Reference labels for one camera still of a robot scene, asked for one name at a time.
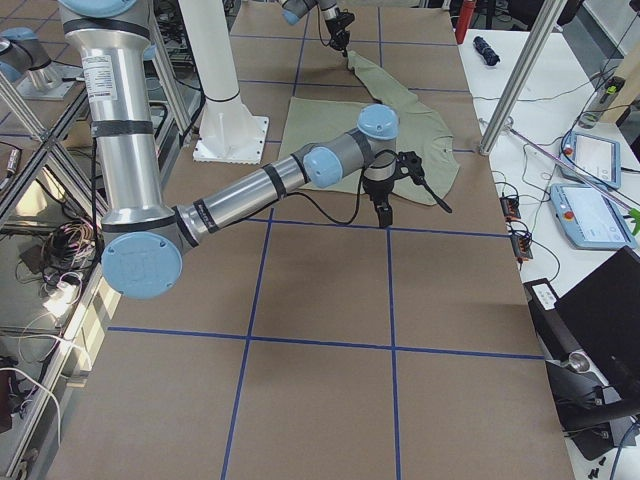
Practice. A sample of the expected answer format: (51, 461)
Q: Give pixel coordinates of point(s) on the blue teach pendant far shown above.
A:
(598, 156)

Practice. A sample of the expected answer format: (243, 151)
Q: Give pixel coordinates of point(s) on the orange circuit board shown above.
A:
(521, 245)
(510, 208)

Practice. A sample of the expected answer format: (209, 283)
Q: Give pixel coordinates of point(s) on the green capped drink bottle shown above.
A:
(602, 100)

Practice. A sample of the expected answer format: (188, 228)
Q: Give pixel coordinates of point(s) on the aluminium frame post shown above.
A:
(535, 42)

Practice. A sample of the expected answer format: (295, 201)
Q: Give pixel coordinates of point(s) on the red cylinder bottle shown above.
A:
(466, 12)

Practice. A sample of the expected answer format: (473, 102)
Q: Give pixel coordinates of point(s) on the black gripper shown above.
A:
(336, 24)
(376, 191)

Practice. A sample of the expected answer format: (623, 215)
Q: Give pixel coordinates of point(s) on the folded dark blue umbrella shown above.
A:
(486, 52)

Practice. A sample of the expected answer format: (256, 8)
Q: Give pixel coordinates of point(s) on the orange circuit board far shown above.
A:
(510, 208)

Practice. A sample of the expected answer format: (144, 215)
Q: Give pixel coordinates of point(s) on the white central column base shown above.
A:
(228, 131)

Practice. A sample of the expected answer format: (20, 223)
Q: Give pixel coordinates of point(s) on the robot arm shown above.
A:
(144, 239)
(294, 10)

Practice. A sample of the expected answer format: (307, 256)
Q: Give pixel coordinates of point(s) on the black laptop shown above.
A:
(602, 314)

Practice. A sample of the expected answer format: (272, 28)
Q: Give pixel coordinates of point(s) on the green long-sleeve shirt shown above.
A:
(416, 128)

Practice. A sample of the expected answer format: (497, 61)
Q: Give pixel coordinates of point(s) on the orange circuit board near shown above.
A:
(521, 245)

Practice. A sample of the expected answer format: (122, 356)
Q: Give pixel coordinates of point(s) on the blue teach pendant near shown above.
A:
(588, 219)

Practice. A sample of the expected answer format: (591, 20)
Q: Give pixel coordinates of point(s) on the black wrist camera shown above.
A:
(409, 165)

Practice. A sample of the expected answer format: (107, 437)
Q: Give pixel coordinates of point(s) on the blue teach pendant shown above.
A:
(588, 219)
(598, 156)

